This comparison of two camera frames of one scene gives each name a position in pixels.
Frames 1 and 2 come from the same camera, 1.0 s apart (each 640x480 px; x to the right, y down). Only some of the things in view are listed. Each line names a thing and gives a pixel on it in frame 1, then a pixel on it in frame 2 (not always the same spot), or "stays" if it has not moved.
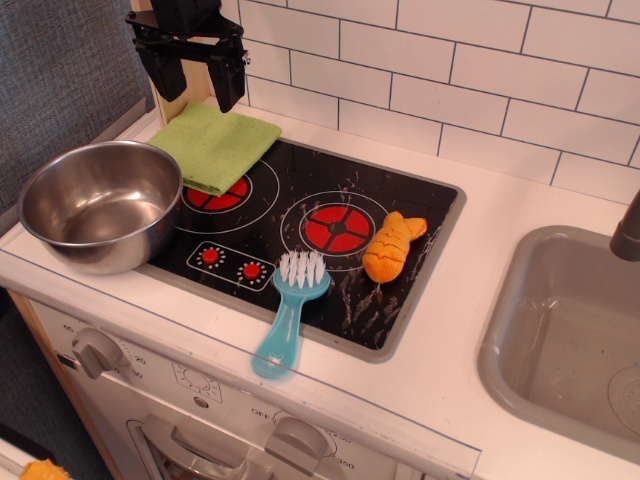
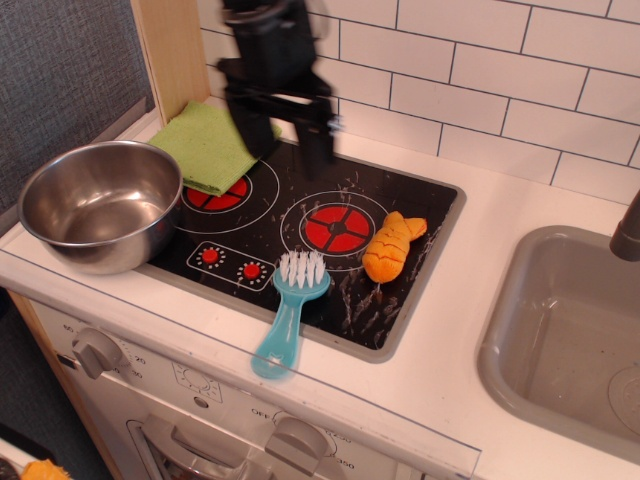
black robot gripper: x=190 y=29 → x=276 y=56
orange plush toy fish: x=384 y=254 stays
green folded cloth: x=211 y=146 stays
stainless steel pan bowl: x=102 y=206 stays
